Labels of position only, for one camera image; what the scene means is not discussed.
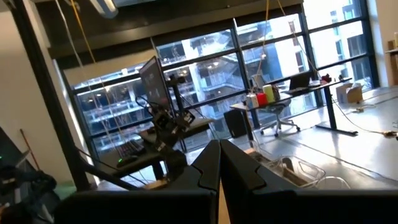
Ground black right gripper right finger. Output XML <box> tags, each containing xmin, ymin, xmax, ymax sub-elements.
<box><xmin>220</xmin><ymin>139</ymin><xmax>398</xmax><ymax>224</ymax></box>

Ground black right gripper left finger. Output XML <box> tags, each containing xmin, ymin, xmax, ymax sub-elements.
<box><xmin>54</xmin><ymin>139</ymin><xmax>221</xmax><ymax>224</ymax></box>

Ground black computer mouse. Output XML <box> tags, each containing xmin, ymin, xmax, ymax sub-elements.
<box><xmin>116</xmin><ymin>154</ymin><xmax>140</xmax><ymax>168</ymax></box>

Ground black keyboard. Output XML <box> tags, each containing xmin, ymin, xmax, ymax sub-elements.
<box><xmin>116</xmin><ymin>139</ymin><xmax>147</xmax><ymax>159</ymax></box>

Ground grey office chair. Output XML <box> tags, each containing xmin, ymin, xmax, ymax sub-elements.
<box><xmin>257</xmin><ymin>101</ymin><xmax>302</xmax><ymax>138</ymax></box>

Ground black computer tower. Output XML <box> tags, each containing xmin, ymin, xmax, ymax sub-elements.
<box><xmin>223</xmin><ymin>108</ymin><xmax>249</xmax><ymax>139</ymax></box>

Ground black standing desk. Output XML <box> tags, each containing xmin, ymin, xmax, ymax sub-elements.
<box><xmin>229</xmin><ymin>77</ymin><xmax>359</xmax><ymax>147</ymax></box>

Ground red container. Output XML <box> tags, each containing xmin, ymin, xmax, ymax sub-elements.
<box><xmin>256</xmin><ymin>92</ymin><xmax>269</xmax><ymax>107</ymax></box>

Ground white container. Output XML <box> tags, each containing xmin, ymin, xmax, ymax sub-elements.
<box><xmin>246</xmin><ymin>93</ymin><xmax>259</xmax><ymax>109</ymax></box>

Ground yellow green container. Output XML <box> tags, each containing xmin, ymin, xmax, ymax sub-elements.
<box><xmin>262</xmin><ymin>83</ymin><xmax>277</xmax><ymax>104</ymax></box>

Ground brown wooden stick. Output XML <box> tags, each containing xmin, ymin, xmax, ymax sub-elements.
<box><xmin>19</xmin><ymin>128</ymin><xmax>41</xmax><ymax>171</ymax></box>

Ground black open laptop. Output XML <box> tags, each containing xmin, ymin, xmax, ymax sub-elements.
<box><xmin>284</xmin><ymin>72</ymin><xmax>313</xmax><ymax>95</ymax></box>

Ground black tilted monitor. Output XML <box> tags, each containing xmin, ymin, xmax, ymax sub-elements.
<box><xmin>138</xmin><ymin>55</ymin><xmax>172</xmax><ymax>109</ymax></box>

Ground cardboard box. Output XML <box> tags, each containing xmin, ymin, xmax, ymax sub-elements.
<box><xmin>335</xmin><ymin>82</ymin><xmax>364</xmax><ymax>105</ymax></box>

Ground large glass window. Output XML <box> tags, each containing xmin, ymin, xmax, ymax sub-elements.
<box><xmin>70</xmin><ymin>0</ymin><xmax>380</xmax><ymax>156</ymax></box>

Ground wooden shelf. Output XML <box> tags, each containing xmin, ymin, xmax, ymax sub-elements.
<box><xmin>384</xmin><ymin>30</ymin><xmax>398</xmax><ymax>88</ymax></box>

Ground white ceiling lamp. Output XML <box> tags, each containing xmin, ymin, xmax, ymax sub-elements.
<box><xmin>89</xmin><ymin>0</ymin><xmax>119</xmax><ymax>19</ymax></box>

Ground floor cable with plug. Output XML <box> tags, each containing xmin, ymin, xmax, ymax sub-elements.
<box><xmin>331</xmin><ymin>98</ymin><xmax>398</xmax><ymax>138</ymax></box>

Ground yellow hanging cable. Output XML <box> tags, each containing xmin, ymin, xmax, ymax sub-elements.
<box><xmin>68</xmin><ymin>0</ymin><xmax>98</xmax><ymax>65</ymax></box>

